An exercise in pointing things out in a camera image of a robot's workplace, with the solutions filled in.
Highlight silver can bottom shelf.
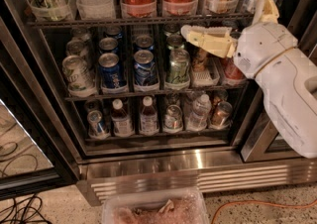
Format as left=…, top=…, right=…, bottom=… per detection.
left=163, top=105, right=183, bottom=133

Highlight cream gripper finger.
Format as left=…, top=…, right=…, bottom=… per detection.
left=253, top=0, right=279, bottom=25
left=180, top=25, right=237, bottom=58

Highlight brown juice bottle right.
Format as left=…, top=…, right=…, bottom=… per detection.
left=140, top=96, right=159, bottom=136

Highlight clear plastic bin on floor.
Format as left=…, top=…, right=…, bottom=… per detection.
left=102, top=187, right=209, bottom=224

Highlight gold brown can front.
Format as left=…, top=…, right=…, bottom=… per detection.
left=192, top=48, right=208, bottom=72

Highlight blue Pepsi can front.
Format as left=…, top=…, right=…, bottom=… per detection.
left=98, top=53, right=127, bottom=93

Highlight brown juice bottle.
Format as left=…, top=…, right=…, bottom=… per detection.
left=140, top=96, right=159, bottom=136
left=111, top=99, right=134, bottom=137

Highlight orange cable on floor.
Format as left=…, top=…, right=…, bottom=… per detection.
left=211, top=198, right=317, bottom=224

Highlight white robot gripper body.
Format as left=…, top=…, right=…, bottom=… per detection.
left=233, top=22, right=298, bottom=78

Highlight open glass fridge door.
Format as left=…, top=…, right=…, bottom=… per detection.
left=0, top=68, right=78, bottom=200

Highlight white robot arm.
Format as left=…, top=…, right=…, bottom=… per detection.
left=180, top=0, right=317, bottom=159

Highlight clear water bottle bottom shelf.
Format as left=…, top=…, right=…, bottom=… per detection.
left=186, top=94, right=211, bottom=131

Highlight copper can bottom shelf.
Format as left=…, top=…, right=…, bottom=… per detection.
left=210, top=101, right=233, bottom=129

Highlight white green can front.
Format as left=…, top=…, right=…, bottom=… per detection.
left=62, top=56, right=96, bottom=97

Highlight black cables on floor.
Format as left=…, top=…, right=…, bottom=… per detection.
left=0, top=194, right=53, bottom=224

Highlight red can front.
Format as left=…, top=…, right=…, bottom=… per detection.
left=224, top=58, right=244, bottom=80

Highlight blue can bottom shelf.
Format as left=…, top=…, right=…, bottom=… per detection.
left=87, top=110, right=109, bottom=139

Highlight stainless steel fridge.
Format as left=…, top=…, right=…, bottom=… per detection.
left=0, top=0, right=315, bottom=205

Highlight brown juice bottle left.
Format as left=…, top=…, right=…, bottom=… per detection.
left=111, top=99, right=134, bottom=137

